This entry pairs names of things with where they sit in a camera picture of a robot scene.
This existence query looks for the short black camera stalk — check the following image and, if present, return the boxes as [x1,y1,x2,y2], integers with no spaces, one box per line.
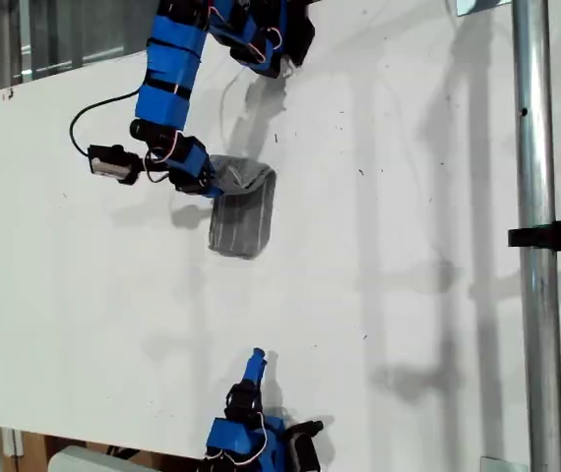
[135,154,171,175]
[286,418,325,436]

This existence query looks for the black camera cable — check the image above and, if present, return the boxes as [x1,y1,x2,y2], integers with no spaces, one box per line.
[68,88,144,158]

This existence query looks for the black clamp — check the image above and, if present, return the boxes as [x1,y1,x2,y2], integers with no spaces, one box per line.
[507,207,561,262]

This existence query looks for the metal frame rails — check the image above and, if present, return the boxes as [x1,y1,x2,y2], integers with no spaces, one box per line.
[0,0,161,85]

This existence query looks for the white leg bracket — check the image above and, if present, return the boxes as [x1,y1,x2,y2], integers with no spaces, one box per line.
[1,427,27,459]

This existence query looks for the wooden table leg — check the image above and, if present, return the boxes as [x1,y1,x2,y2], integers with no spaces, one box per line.
[2,428,54,472]

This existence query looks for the grey striped towel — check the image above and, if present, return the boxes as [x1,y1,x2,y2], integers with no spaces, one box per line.
[207,152,279,261]

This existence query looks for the white plastic box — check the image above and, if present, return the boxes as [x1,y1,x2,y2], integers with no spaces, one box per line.
[46,443,140,472]

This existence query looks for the red and white wire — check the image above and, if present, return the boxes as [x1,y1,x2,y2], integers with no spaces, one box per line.
[215,410,270,467]
[143,128,186,185]

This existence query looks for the metal corner bracket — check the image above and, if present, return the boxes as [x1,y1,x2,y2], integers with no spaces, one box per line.
[455,0,511,18]

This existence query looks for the black camera box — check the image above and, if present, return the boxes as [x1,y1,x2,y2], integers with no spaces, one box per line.
[284,427,323,472]
[86,143,142,187]

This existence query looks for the steel post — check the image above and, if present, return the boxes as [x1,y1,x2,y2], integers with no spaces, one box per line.
[511,0,561,472]

